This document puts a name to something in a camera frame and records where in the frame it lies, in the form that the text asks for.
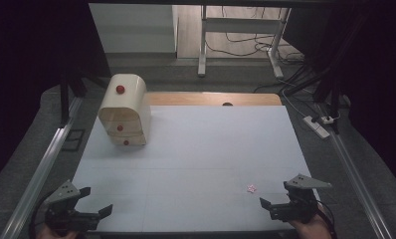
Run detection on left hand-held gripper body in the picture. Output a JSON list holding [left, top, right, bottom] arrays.
[[44, 179, 99, 233]]

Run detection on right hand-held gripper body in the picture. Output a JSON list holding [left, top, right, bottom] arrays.
[[270, 173, 333, 224]]

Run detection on clear drawer with red knob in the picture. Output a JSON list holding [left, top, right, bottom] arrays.
[[107, 131, 147, 147]]

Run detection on cream drawer cabinet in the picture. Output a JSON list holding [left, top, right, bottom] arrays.
[[98, 73, 152, 147]]

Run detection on person's left hand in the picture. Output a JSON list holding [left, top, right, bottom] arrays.
[[36, 223, 79, 239]]

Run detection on person's right hand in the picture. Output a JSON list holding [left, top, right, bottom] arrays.
[[287, 204, 333, 239]]

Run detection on white power strip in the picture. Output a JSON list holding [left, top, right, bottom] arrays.
[[302, 115, 331, 139]]

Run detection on white table mat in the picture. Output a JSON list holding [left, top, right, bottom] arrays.
[[72, 105, 331, 233]]

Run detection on white plug adapter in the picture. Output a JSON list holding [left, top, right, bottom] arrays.
[[320, 114, 340, 125]]

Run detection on black metal stand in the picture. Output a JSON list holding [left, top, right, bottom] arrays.
[[279, 13, 366, 135], [58, 64, 108, 127]]

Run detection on black curtain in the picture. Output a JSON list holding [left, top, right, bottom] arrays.
[[282, 0, 396, 195], [0, 0, 111, 188]]

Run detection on white board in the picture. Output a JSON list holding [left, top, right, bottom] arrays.
[[89, 3, 179, 54]]

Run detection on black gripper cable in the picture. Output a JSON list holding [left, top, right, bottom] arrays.
[[28, 191, 56, 239], [314, 198, 338, 239]]

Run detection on aluminium rail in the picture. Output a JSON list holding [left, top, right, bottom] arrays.
[[314, 103, 394, 239], [0, 96, 85, 239]]

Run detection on small black frame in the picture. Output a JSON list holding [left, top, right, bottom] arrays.
[[61, 128, 87, 152]]

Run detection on white power cable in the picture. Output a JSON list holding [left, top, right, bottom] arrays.
[[281, 89, 307, 119]]

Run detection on black floor cable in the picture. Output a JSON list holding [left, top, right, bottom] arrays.
[[205, 6, 306, 65]]

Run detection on white desk frame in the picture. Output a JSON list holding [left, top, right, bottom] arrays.
[[197, 4, 292, 80]]

